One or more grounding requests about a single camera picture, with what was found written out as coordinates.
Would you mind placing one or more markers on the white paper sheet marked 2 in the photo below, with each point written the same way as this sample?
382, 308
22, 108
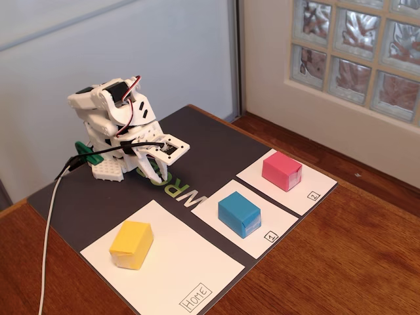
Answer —
311, 183

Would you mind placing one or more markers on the yellow paper box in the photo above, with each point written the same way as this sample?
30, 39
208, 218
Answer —
131, 239

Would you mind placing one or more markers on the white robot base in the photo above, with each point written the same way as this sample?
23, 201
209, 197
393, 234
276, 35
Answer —
108, 170

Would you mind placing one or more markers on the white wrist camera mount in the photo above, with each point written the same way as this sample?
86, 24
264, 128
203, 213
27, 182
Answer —
183, 147

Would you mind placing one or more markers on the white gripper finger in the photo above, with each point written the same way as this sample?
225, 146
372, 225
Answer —
160, 169
147, 164

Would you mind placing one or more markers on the blue paper box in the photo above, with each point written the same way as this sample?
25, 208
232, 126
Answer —
236, 210

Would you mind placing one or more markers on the green clamp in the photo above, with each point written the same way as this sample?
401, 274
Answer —
85, 151

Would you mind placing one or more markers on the white paper sheet marked 1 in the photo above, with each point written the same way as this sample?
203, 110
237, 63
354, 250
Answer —
275, 216

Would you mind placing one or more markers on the white paper sheet marked home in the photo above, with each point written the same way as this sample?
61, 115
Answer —
183, 256

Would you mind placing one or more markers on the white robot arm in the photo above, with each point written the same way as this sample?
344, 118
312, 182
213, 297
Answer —
98, 105

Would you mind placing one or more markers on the dark grey printed mat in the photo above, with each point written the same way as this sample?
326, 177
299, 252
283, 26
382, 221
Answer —
98, 203

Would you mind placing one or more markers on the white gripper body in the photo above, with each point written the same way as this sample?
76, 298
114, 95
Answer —
143, 154

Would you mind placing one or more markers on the glass block window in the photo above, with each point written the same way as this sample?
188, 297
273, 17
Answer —
354, 49

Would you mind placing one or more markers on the red paper box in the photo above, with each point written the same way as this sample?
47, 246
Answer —
279, 167

